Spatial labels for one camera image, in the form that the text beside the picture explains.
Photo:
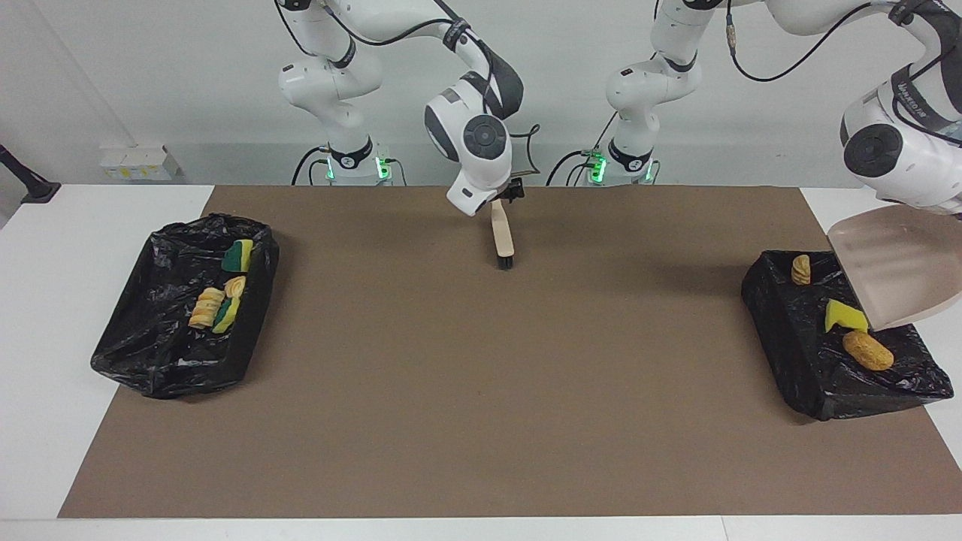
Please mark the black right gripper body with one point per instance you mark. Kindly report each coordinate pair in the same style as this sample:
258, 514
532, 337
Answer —
512, 189

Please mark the beige hand brush black bristles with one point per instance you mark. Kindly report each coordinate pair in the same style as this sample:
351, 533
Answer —
502, 233

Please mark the yellow sponge with green pad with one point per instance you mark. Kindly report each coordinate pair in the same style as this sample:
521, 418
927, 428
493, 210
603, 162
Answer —
239, 257

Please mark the pale bread piece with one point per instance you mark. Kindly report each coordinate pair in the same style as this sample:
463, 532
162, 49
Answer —
235, 286

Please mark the small striped croissant piece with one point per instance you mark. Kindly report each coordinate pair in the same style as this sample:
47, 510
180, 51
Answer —
801, 270

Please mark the small yellow sponge piece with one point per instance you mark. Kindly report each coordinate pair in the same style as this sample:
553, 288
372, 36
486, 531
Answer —
225, 319

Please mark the large striped croissant piece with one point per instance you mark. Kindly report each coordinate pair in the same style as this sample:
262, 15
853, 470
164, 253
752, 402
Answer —
206, 308

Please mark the notched yellow sponge piece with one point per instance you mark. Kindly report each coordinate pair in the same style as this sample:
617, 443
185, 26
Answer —
843, 315

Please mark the brown oval bread roll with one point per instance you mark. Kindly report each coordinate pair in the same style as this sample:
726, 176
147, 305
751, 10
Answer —
868, 350

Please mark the beige plastic dustpan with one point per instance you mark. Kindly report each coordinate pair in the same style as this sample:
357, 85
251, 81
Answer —
898, 267

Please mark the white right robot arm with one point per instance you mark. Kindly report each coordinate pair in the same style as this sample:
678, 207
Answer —
481, 143

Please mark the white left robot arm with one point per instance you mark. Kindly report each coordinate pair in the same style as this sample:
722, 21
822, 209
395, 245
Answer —
902, 143

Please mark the boxy bin with black bag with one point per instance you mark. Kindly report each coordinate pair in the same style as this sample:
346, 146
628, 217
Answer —
827, 376

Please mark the right black bin bag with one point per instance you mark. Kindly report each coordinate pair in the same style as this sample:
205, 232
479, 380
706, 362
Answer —
158, 353

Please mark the brown paper table mat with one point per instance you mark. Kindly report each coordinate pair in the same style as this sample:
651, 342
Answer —
481, 466

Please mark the black stand foot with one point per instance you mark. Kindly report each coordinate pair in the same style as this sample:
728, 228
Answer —
37, 189

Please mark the white wall socket box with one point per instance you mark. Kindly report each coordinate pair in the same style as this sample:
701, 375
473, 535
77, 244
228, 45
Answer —
139, 164

